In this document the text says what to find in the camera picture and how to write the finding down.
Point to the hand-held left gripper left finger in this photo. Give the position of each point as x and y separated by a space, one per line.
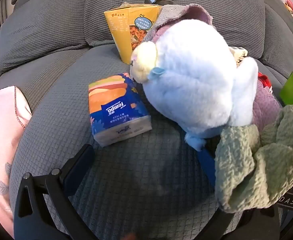
80 170

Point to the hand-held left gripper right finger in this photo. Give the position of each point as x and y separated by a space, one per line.
207 165

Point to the green knitted cloth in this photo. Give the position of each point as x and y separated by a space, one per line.
261 167

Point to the blue orange tissue pack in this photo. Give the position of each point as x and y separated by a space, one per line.
116 112

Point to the white blue plush toy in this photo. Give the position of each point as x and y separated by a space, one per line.
194 80

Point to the green box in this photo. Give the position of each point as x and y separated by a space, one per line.
292 90

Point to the purple grey towel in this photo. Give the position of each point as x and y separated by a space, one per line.
186 12

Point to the grey fabric sofa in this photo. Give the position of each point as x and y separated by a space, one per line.
141 180

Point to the pink satin pillow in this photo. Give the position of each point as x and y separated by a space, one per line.
1 130

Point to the red white round package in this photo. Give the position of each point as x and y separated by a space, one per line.
264 80

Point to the yellow food carton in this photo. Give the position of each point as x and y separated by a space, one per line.
121 30

